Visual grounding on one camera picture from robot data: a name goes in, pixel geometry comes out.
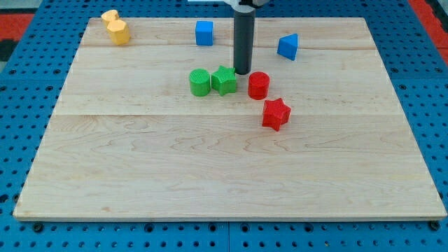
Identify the red star block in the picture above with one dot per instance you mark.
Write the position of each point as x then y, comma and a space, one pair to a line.
275, 113

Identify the blue cube block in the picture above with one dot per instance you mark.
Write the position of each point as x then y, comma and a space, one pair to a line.
204, 33

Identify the yellow hexagon block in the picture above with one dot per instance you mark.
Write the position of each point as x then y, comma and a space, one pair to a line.
118, 32

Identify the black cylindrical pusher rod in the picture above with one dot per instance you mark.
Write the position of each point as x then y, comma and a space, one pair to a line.
243, 41

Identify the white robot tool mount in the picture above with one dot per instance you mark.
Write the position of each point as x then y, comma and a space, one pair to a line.
245, 6

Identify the red cylinder block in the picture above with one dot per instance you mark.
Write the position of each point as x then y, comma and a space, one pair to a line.
258, 85

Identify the light wooden board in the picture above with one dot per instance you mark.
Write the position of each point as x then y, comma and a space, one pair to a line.
128, 142

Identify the yellow heart block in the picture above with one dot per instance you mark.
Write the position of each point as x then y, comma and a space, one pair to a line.
109, 16

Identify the blue triangle block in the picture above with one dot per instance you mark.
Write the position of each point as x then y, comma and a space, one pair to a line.
288, 46

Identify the green cylinder block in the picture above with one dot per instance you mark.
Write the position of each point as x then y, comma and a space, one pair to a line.
200, 82

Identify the green star block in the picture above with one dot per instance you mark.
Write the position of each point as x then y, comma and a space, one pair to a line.
224, 80

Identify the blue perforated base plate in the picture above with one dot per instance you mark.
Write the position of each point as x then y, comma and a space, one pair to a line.
35, 72

